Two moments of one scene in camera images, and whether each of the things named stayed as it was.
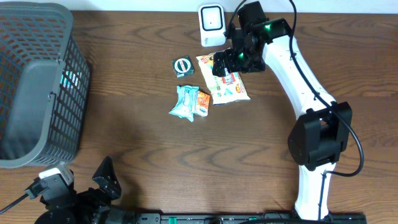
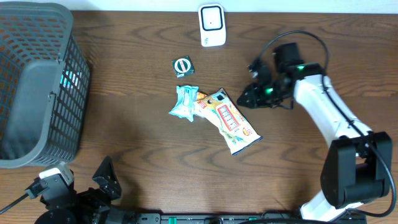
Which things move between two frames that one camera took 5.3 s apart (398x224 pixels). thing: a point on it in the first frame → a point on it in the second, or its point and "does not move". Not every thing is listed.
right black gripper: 229,64 → 250,99
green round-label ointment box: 183,66 does not move
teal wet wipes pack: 185,105 does not move
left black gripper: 86,195 does not move
